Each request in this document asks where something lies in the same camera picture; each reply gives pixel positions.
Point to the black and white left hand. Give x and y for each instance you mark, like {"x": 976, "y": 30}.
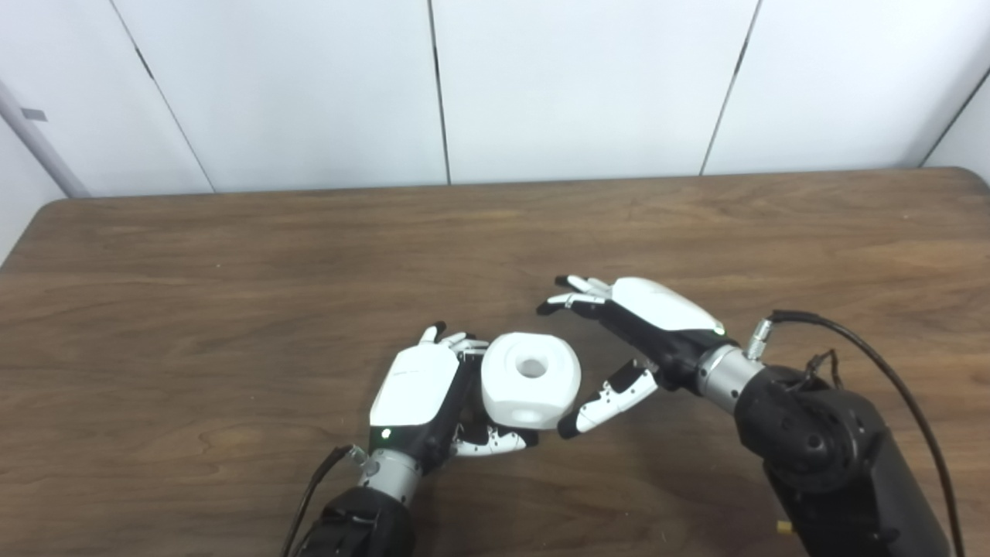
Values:
{"x": 414, "y": 387}

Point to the black and white right hand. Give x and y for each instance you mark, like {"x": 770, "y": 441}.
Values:
{"x": 665, "y": 313}

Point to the black flanged holder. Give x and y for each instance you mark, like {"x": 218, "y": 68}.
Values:
{"x": 473, "y": 427}

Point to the white block with holes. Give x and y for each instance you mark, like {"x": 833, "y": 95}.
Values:
{"x": 510, "y": 402}

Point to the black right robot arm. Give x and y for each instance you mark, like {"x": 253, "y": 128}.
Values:
{"x": 820, "y": 449}

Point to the grey wall post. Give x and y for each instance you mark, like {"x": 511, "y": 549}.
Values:
{"x": 39, "y": 139}

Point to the small grey wall tag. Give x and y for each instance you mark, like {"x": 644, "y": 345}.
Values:
{"x": 33, "y": 114}

